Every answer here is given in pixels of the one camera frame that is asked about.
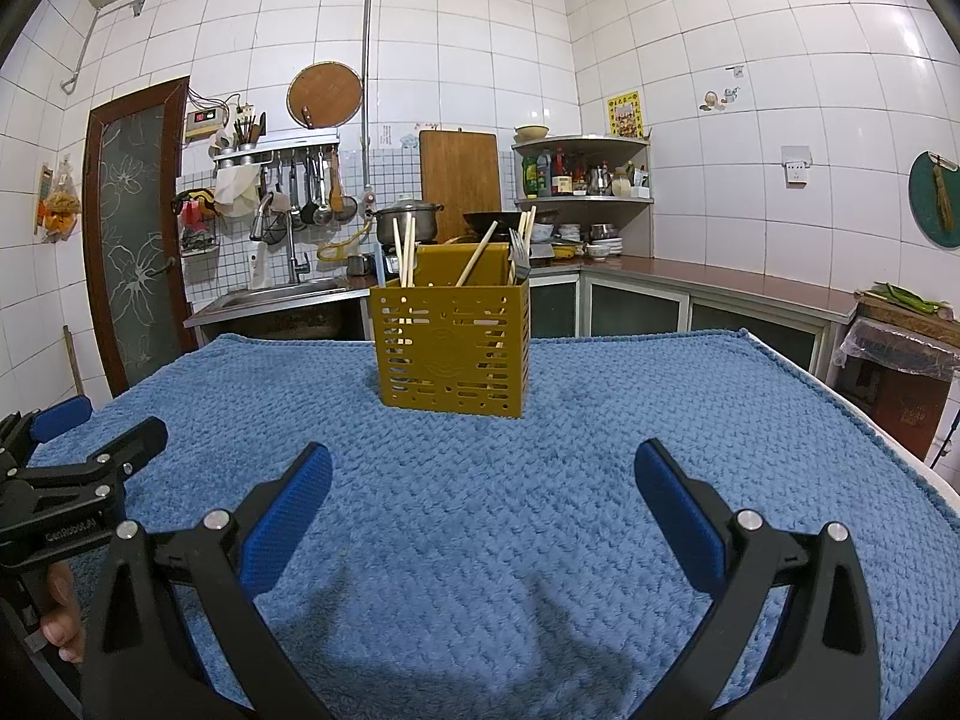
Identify beige electrical box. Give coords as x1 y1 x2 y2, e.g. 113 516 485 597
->
185 106 226 140

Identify round wooden board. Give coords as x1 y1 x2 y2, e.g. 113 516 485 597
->
286 62 366 130

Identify person's left hand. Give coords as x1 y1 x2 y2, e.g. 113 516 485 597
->
41 562 85 665

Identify white wall socket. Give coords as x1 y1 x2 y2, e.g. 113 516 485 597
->
780 145 815 186

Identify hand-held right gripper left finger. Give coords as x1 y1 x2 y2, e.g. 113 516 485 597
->
79 442 335 720

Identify steel pot with lid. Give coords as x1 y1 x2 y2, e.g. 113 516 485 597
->
373 196 445 245

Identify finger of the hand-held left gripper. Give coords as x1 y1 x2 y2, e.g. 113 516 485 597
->
0 396 95 466
13 416 169 502

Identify brown wooden board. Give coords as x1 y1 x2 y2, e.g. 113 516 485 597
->
855 292 960 350

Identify gold slotted utensil holder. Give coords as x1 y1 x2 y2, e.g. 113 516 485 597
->
370 240 532 419

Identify wooden stick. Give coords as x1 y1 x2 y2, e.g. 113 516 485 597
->
62 325 87 395

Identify blue fleece blanket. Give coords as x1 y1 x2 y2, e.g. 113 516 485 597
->
22 328 960 720

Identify steel wall rack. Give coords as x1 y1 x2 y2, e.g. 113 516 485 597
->
212 129 340 166

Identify brown framed glass door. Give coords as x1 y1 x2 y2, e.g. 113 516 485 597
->
81 76 197 398

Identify yellow hose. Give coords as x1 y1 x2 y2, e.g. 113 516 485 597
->
316 221 376 260

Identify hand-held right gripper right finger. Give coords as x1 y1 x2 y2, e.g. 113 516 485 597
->
632 439 884 720

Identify rectangular wooden cutting board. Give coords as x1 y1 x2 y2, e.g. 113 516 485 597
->
418 130 502 241

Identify metal wall pipe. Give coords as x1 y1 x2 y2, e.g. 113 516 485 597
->
60 0 376 200

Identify hanging steel ladle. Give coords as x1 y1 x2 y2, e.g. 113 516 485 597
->
313 152 335 226

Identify green vegetables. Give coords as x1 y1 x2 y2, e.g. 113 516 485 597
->
870 283 950 314

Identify steel gas stove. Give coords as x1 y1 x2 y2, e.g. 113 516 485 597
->
375 238 421 278

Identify steel cup with utensils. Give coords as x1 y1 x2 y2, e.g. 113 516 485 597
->
232 111 267 151

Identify yellow red gloves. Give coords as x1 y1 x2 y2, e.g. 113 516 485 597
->
172 190 221 230

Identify hanging plastic bag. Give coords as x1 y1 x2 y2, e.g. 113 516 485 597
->
34 161 82 241

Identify green round board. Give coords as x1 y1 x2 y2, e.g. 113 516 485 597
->
909 150 960 248

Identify plastic covered cardboard box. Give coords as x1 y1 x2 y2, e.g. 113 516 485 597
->
834 317 960 462

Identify teapot wall decal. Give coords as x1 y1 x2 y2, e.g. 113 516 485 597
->
699 64 745 112

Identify grey corner shelf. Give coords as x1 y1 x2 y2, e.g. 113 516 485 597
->
511 135 655 256

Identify steel sink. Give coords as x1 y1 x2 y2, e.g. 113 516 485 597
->
206 277 352 312

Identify yellow wall poster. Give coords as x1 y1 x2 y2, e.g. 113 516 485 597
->
606 90 644 140

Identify hanging white cloth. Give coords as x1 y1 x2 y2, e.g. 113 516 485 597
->
215 163 260 218

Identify kitchen counter cabinet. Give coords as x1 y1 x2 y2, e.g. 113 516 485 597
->
184 255 860 391

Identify steel faucet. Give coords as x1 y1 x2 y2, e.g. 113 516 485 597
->
250 193 310 284

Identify black wok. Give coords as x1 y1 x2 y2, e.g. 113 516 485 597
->
461 208 560 237

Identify hanging straw brush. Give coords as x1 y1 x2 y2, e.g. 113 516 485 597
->
928 152 957 233

